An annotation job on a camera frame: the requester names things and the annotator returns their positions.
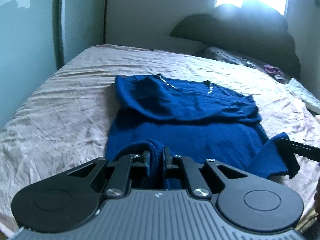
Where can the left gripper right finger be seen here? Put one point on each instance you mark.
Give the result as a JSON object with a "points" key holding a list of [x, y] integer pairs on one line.
{"points": [[247, 201]]}

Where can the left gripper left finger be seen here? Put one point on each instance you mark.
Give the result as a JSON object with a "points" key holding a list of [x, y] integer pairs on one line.
{"points": [[67, 200]]}

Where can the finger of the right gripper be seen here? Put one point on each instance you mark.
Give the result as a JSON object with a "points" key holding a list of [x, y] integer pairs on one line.
{"points": [[296, 147], [310, 155]]}

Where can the blue knit sweater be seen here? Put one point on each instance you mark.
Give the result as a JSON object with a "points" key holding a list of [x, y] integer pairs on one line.
{"points": [[200, 120]]}

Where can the white patterned cloth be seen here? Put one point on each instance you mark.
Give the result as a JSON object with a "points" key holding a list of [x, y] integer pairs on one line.
{"points": [[311, 102]]}

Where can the pink wrinkled bed sheet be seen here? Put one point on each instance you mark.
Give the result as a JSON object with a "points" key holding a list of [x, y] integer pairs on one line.
{"points": [[65, 122]]}

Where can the purple crumpled cloth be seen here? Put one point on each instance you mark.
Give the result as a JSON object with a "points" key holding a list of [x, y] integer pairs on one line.
{"points": [[272, 71]]}

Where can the dark patterned pillow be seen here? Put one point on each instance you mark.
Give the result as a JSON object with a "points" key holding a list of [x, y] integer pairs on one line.
{"points": [[218, 54]]}

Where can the dark upholstered headboard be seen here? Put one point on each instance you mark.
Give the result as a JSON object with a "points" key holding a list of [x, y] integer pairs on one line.
{"points": [[254, 30]]}

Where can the glossy sliding wardrobe door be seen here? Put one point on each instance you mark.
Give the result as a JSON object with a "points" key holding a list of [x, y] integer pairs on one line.
{"points": [[38, 37]]}

